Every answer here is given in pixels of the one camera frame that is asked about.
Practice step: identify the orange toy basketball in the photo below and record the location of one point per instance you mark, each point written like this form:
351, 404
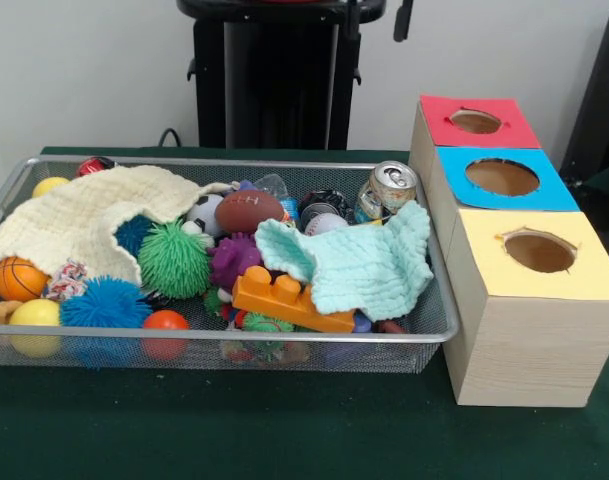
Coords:
19, 280

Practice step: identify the silver mesh bin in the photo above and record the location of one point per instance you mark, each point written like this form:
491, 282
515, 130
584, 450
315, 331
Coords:
384, 357

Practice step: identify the crushed drink can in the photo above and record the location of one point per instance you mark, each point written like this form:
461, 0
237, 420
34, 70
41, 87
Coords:
384, 195

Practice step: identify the black upright panel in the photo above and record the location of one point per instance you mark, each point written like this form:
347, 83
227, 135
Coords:
604, 100

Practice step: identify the mint knitted cloth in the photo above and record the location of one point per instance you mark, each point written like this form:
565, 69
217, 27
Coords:
364, 265

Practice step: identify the green spiky rubber ball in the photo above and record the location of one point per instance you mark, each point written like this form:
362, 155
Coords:
174, 260

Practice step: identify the dark green table cloth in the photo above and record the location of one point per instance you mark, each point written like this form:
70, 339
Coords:
234, 425

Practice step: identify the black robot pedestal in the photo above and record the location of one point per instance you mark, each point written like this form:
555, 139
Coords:
284, 75

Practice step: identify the brown toy football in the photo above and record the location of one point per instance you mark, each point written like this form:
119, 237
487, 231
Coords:
249, 210

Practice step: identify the yellow smooth ball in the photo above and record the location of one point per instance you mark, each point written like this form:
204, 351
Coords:
34, 315

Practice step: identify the blue spiky rubber ball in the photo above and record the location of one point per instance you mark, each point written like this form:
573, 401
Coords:
106, 305

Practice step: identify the crushed clear plastic bottle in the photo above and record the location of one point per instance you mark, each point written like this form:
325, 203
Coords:
276, 185

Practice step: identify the wooden box with three holes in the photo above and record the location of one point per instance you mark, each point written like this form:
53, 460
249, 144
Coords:
534, 350

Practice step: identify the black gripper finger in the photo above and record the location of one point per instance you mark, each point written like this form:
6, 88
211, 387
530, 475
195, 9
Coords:
403, 25

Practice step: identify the purple spiky rubber toy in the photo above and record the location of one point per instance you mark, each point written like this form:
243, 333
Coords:
231, 260

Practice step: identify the cream knitted cloth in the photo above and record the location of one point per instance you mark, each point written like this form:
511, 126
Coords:
69, 210

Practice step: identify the orange toy building block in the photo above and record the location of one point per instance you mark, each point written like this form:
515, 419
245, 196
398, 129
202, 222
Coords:
284, 300

